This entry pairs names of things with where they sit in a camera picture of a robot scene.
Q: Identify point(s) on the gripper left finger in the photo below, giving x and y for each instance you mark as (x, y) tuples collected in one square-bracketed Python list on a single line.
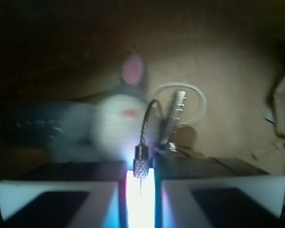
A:
[(66, 195)]

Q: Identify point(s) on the grey plush bunny keychain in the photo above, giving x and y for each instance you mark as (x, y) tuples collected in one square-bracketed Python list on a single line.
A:
[(82, 132)]

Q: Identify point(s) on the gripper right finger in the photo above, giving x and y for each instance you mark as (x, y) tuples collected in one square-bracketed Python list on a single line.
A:
[(216, 193)]

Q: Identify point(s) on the brown paper bag bin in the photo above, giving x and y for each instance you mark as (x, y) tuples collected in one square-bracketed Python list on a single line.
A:
[(233, 50)]

